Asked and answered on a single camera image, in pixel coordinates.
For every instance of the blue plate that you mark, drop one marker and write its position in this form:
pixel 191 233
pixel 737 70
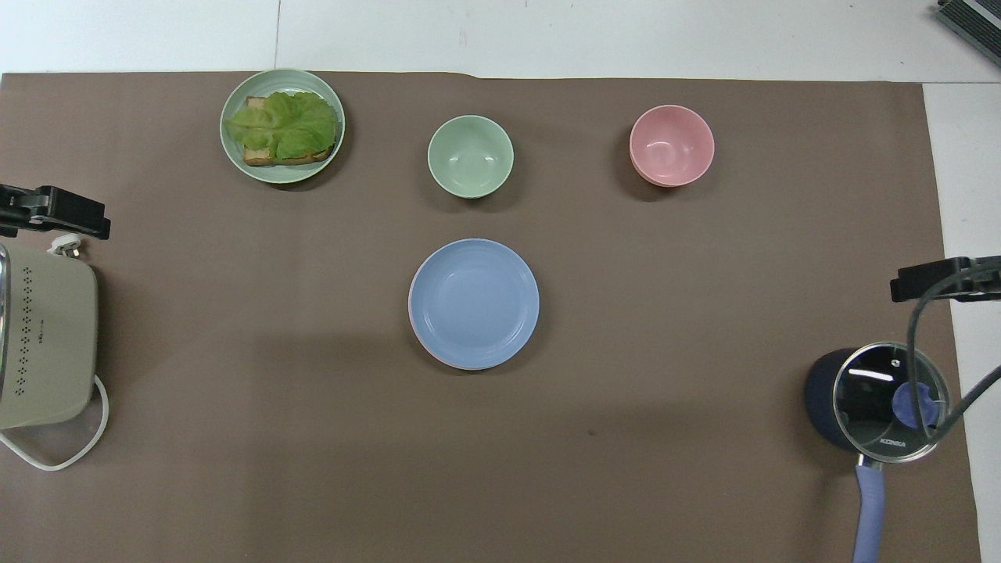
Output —
pixel 474 303

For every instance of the green bowl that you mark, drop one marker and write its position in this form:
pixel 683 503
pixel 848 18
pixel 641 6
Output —
pixel 470 156

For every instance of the pink bowl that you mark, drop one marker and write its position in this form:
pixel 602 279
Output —
pixel 671 145

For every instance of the green lettuce leaf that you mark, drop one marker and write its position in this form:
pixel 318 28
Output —
pixel 285 121

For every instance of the toasted bread slice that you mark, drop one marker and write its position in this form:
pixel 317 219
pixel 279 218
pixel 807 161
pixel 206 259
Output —
pixel 258 155

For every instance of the green ribbed plate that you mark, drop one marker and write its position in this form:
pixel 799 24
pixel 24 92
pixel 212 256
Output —
pixel 235 156

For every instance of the dark blue pot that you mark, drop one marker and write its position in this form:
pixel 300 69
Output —
pixel 818 399

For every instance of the glass pot lid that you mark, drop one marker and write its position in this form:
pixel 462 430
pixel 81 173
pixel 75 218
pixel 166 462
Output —
pixel 860 407

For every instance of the beige toaster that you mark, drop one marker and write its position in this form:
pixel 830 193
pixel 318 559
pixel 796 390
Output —
pixel 55 344

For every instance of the grey ribbed device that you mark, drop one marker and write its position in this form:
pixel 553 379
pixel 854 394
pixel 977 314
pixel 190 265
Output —
pixel 974 19

